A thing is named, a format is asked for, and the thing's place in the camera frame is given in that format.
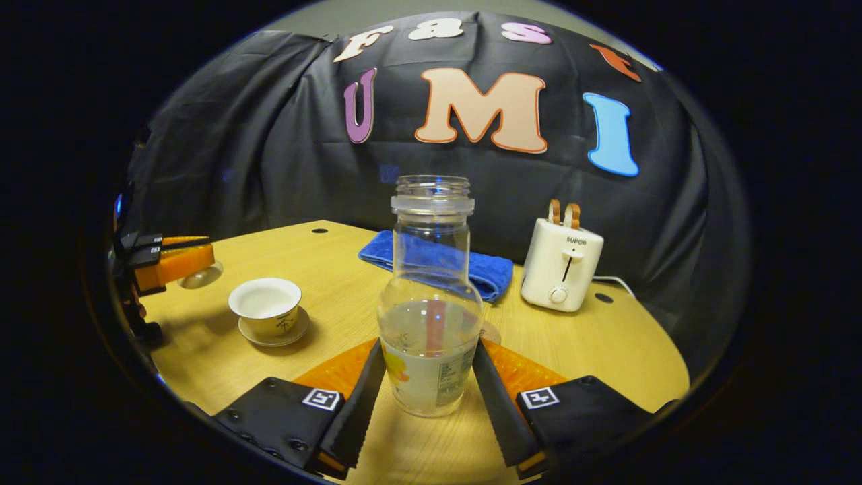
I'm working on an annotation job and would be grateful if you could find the white saucer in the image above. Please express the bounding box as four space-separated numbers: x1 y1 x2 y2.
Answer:
237 306 310 348

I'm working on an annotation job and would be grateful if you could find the white teacup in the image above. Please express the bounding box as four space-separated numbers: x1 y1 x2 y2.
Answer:
228 278 302 339

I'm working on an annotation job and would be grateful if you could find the white power cable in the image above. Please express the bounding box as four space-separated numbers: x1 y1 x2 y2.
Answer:
593 275 637 300

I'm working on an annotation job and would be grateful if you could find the clear water bottle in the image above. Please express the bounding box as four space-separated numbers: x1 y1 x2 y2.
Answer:
377 175 484 418

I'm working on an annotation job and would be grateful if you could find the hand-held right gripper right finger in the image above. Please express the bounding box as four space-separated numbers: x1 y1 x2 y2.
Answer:
471 339 677 480

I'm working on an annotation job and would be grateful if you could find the black backdrop cloth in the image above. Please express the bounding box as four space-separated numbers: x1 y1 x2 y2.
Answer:
125 10 752 378

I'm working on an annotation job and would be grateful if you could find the white teacup lid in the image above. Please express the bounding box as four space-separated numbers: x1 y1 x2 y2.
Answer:
178 261 224 290

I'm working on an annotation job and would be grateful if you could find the white toaster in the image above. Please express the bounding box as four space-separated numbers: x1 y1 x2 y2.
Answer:
520 217 605 313

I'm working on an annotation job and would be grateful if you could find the blue towel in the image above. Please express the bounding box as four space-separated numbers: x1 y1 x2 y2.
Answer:
358 230 514 303

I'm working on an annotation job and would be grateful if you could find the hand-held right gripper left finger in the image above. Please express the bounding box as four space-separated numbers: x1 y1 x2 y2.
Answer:
212 337 386 480

